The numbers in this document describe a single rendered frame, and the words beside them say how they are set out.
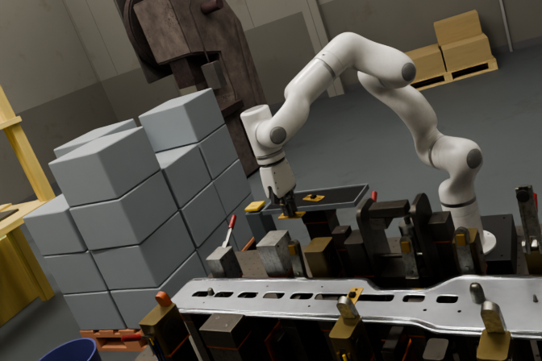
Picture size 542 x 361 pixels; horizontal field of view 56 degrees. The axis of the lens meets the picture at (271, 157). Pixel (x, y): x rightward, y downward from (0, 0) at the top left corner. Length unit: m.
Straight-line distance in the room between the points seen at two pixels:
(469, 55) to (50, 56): 8.08
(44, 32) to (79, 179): 8.67
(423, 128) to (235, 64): 4.93
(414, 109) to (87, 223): 2.30
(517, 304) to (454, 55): 6.68
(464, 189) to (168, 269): 2.10
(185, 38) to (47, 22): 6.26
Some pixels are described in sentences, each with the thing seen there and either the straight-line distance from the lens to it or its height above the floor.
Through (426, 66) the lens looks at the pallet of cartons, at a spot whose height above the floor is 0.32.
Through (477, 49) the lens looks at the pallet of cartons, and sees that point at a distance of 7.90.
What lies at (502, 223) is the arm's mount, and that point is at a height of 0.80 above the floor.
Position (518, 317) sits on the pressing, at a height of 1.00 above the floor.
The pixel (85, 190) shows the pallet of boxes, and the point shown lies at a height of 1.19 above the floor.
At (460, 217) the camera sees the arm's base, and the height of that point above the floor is 0.95.
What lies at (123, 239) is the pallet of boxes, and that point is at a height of 0.84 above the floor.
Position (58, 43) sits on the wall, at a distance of 11.92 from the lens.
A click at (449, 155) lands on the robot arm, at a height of 1.19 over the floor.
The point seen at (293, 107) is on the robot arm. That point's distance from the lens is 1.38.
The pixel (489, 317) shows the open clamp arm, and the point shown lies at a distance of 1.19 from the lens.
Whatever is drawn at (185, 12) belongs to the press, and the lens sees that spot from 6.12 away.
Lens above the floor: 1.81
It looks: 15 degrees down
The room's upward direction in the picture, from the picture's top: 20 degrees counter-clockwise
